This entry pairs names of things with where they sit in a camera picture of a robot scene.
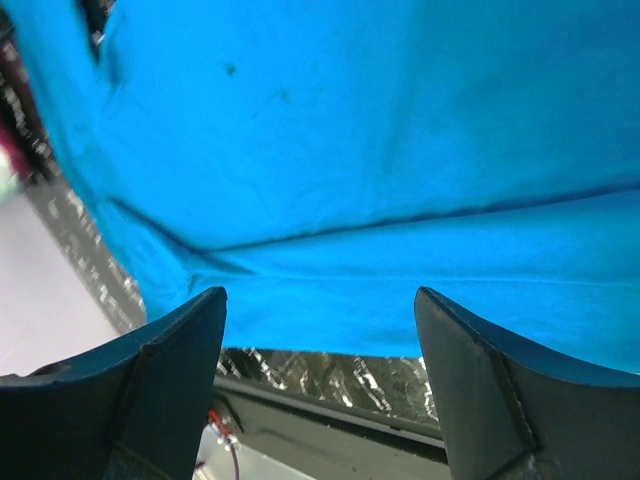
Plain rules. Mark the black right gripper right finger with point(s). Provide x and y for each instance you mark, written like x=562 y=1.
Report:
x=511 y=408

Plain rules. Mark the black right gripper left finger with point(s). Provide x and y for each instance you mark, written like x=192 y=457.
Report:
x=132 y=408

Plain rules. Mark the blue t shirt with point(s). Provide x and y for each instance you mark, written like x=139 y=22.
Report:
x=322 y=160

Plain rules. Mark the magenta t shirt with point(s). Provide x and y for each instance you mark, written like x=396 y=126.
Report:
x=11 y=140

